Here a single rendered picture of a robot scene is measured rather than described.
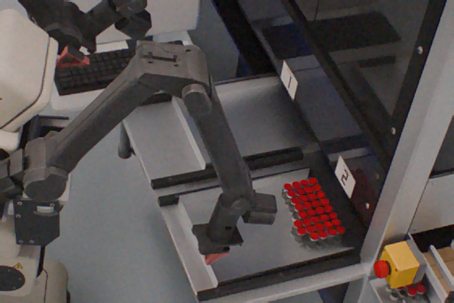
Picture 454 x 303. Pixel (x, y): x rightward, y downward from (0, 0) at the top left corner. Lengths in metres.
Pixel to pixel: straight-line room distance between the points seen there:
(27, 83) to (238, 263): 0.66
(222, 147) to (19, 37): 0.47
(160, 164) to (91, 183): 1.14
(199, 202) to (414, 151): 0.61
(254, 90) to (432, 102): 0.86
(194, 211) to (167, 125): 0.29
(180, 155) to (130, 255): 0.95
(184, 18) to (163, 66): 1.22
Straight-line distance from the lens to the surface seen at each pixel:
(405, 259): 2.13
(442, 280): 2.26
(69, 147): 1.80
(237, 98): 2.60
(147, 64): 1.64
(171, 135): 2.48
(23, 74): 1.92
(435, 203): 2.15
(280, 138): 2.51
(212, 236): 2.08
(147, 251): 3.34
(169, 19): 2.85
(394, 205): 2.08
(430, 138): 1.95
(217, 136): 1.80
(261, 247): 2.27
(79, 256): 3.32
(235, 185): 1.93
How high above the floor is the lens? 2.65
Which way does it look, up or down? 46 degrees down
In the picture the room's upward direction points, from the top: 9 degrees clockwise
